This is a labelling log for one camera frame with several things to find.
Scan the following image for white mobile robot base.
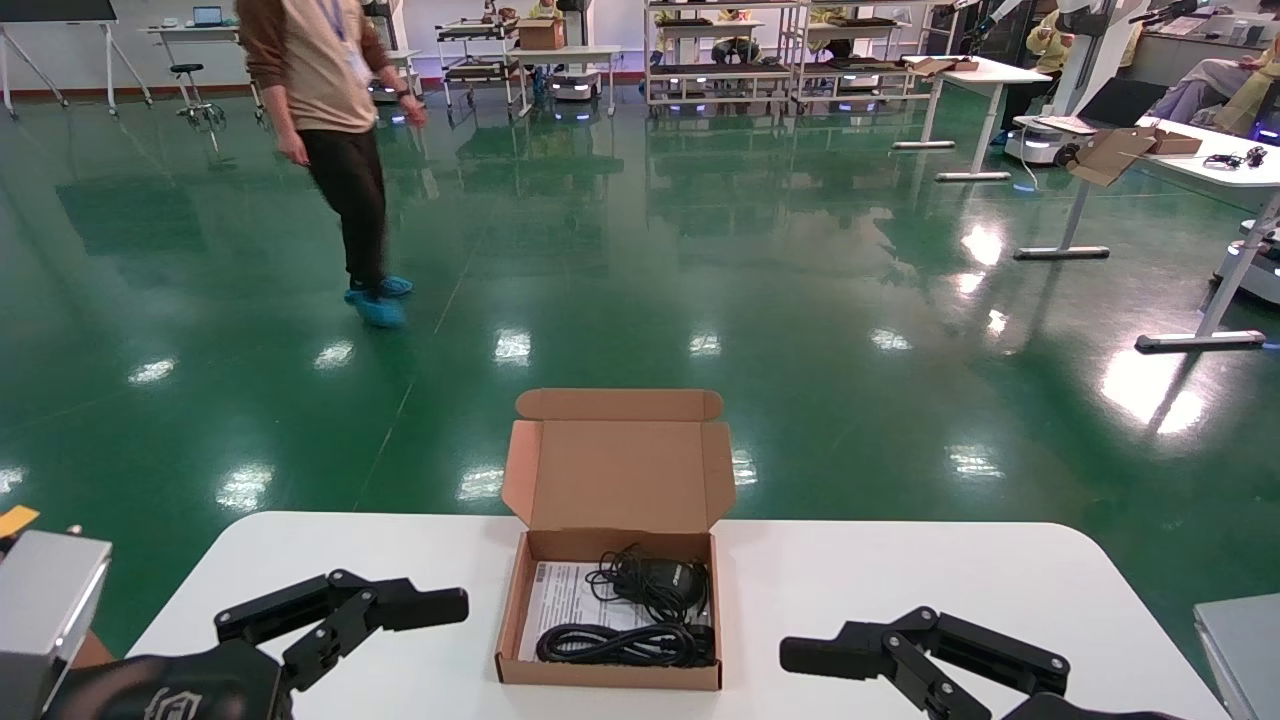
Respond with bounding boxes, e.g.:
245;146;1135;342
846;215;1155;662
368;45;426;106
546;68;604;103
1205;218;1280;309

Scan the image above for white wheeled robot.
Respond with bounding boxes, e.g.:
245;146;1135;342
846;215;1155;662
1003;0;1176;168

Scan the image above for open cardboard box with flap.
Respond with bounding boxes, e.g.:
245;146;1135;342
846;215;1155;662
1066;124;1204;189

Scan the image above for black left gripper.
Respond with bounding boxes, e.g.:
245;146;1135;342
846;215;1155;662
45;568;470;720

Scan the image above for black computer mouse with cable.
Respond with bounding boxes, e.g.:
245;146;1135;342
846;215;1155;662
585;545;713;626

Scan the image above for white printed instruction sheet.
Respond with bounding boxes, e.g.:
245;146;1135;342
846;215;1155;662
517;560;713;663

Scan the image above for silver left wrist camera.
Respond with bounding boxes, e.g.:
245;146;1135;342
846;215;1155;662
0;530;113;720

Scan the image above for black flat panel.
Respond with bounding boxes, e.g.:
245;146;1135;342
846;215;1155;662
1078;77;1169;129

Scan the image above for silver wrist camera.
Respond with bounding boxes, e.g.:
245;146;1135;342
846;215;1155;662
0;530;113;720
1193;594;1280;720

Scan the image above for seated person yellow coat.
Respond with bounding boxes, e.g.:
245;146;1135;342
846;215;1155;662
712;8;763;63

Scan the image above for brown cardboard storage box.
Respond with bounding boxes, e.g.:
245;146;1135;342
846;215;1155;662
495;388;739;693

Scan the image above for metal cart rack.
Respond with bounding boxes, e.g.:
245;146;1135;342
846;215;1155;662
436;15;523;113

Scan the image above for white shelving rack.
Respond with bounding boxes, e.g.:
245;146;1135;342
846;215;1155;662
795;0;951;111
643;0;809;113

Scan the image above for flat cardboard piece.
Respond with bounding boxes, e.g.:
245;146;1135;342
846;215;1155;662
903;55;983;79

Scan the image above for white desk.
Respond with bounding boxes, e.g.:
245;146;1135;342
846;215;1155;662
145;24;266;116

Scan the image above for black stool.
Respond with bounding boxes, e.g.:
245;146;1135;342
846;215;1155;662
168;63;228;131

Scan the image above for white table with T-legs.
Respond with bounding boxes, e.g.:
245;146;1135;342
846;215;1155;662
1013;117;1280;353

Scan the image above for black coiled power cable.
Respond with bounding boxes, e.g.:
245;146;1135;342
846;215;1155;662
536;620;718;669

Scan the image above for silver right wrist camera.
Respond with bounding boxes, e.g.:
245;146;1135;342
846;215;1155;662
1193;594;1280;720

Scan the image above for person yellow coat dark trousers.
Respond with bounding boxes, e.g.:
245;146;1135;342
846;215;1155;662
990;8;1086;148

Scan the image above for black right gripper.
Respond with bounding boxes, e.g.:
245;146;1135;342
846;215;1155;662
779;606;1186;720

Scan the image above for seated person grey trousers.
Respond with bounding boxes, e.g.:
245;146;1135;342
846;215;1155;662
1148;40;1280;139

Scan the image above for grey office desk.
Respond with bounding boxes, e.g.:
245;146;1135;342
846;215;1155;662
1130;10;1280;86

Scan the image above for person beige vest brown sleeves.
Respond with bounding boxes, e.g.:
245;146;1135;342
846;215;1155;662
237;0;429;329

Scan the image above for black board on white stand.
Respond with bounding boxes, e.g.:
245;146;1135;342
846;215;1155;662
0;0;154;119

